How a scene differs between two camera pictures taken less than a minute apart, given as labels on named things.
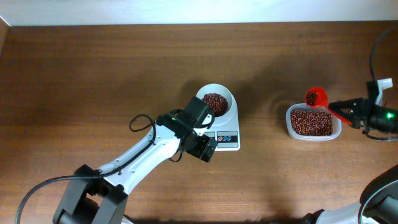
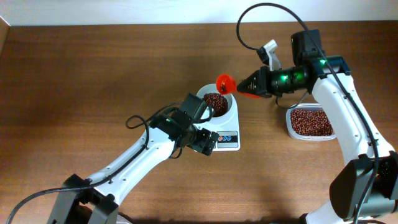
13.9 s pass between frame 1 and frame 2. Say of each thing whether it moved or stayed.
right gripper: moved
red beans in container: stayed
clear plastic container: stayed
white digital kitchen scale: stayed
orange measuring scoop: moved
